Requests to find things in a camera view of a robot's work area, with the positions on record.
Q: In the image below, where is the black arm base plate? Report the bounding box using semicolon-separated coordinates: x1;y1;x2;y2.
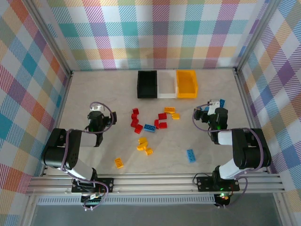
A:
196;175;240;192
71;178;114;195

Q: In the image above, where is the wide aluminium mounting rail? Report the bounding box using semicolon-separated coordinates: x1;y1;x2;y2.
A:
25;173;285;196

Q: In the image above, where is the grey slotted cable duct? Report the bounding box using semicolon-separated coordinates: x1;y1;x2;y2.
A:
37;196;216;206

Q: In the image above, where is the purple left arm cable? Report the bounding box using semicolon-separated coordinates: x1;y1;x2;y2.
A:
60;101;118;210

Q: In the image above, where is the aluminium table side rail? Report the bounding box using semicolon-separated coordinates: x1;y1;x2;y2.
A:
234;68;271;174
41;70;74;176

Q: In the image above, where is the yellow plastic bin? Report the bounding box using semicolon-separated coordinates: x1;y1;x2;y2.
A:
175;70;199;99

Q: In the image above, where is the arm base electronics board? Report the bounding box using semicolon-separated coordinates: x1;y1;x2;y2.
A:
215;193;230;207
81;192;104;205

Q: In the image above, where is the black plastic bin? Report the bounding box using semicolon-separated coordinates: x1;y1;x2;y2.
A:
137;70;158;99

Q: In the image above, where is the aluminium frame post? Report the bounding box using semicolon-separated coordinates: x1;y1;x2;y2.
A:
23;0;73;73
234;0;282;73

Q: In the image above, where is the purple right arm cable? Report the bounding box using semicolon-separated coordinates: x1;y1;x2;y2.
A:
192;105;271;209

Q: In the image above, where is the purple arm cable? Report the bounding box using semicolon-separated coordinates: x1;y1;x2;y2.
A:
192;105;271;209
60;101;118;210

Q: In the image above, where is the white plastic bin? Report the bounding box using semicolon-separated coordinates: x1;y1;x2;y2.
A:
156;70;177;99

